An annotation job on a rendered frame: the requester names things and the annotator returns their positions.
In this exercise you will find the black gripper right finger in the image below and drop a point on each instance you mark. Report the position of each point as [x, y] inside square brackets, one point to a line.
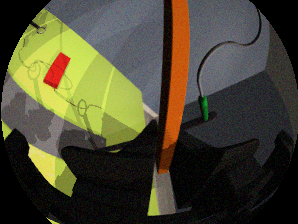
[195, 164]

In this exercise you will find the long orange bar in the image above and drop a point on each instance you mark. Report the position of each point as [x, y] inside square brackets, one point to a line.
[173, 75]

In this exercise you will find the red rectangular block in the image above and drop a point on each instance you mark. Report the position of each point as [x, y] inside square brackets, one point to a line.
[57, 70]

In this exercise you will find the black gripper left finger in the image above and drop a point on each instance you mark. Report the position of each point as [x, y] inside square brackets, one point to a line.
[132, 167]

